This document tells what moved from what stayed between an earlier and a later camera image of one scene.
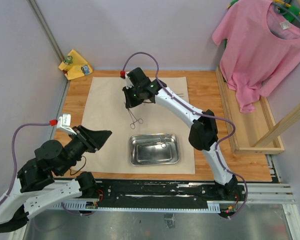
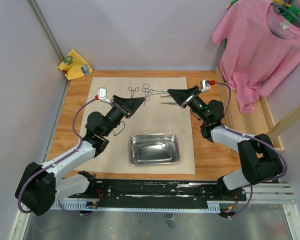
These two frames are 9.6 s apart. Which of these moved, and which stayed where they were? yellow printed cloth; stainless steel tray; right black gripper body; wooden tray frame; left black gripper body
Moved: left black gripper body; right black gripper body
Stayed: stainless steel tray; wooden tray frame; yellow printed cloth
